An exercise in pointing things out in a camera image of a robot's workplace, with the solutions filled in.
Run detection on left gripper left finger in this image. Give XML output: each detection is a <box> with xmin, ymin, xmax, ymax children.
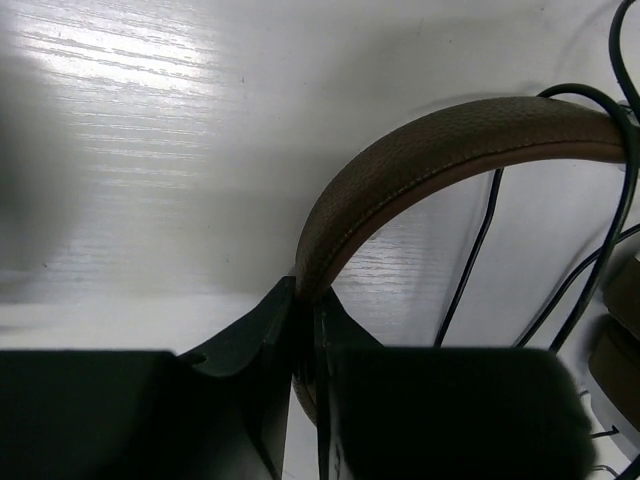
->
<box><xmin>1</xmin><ymin>277</ymin><xmax>295</xmax><ymax>479</ymax></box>

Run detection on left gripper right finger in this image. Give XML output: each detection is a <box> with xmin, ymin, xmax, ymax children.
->
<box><xmin>314</xmin><ymin>293</ymin><xmax>596</xmax><ymax>479</ymax></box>

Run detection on brown silver headphones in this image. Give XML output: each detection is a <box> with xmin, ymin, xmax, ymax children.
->
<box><xmin>292</xmin><ymin>97</ymin><xmax>640</xmax><ymax>451</ymax></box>

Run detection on black headphone cable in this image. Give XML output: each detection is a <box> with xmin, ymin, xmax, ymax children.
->
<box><xmin>434</xmin><ymin>0</ymin><xmax>640</xmax><ymax>351</ymax></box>

